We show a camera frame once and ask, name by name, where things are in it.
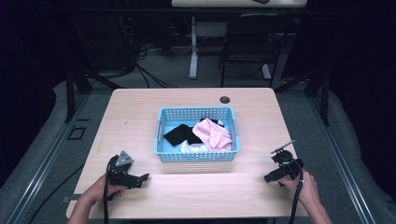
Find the pink cloth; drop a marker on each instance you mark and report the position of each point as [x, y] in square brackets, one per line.
[213, 133]

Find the black metal stand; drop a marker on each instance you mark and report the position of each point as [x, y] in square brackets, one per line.
[323, 93]
[71, 93]

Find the black sock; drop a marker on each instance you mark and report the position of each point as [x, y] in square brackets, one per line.
[180, 134]

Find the person's left hand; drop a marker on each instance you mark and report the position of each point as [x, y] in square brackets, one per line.
[100, 189]

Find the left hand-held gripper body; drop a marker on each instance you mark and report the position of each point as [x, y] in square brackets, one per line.
[120, 170]

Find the grey metal floor rail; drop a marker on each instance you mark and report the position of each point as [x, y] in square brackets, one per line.
[40, 165]
[342, 161]

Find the black chair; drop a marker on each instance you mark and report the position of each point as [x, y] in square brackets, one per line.
[252, 46]

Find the dark round table grommet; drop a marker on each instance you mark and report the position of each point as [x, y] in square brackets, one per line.
[224, 100]

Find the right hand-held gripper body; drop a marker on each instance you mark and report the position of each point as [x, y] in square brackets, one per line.
[286, 161]

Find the white desk leg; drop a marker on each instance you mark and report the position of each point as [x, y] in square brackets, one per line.
[193, 49]

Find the light blue plastic basket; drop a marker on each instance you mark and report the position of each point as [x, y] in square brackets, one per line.
[165, 146]

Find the white cloth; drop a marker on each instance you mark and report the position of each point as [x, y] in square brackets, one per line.
[191, 147]

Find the person's right hand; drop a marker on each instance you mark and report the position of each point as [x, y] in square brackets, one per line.
[304, 188]

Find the white desk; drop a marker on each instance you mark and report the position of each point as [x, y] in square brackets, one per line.
[238, 3]

